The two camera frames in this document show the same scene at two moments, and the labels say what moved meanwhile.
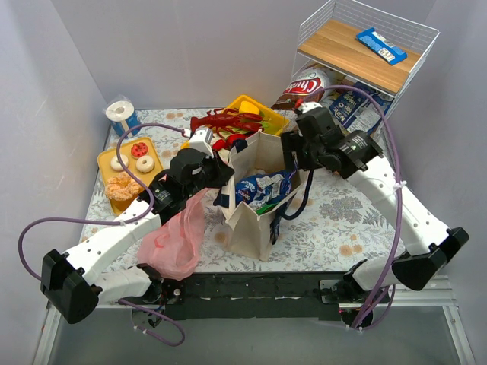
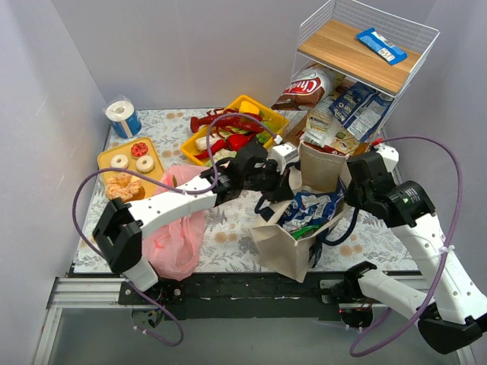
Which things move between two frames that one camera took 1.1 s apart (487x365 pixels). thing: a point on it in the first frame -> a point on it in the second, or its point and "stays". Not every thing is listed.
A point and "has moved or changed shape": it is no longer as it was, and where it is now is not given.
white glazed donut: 116,166 stays
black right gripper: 291,150 -> 352,195
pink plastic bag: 172,247 stays
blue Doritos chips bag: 259,190 has moved or changed shape
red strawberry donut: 139,149 stays
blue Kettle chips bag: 357,112 stays
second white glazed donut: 146,167 stays
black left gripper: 220,172 -> 278,181
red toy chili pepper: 227,143 stays
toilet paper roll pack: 123,117 stays
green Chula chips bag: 265,208 -> 303,231
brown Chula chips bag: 309,85 stays
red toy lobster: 229,121 stays
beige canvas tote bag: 258,155 -> 282,235
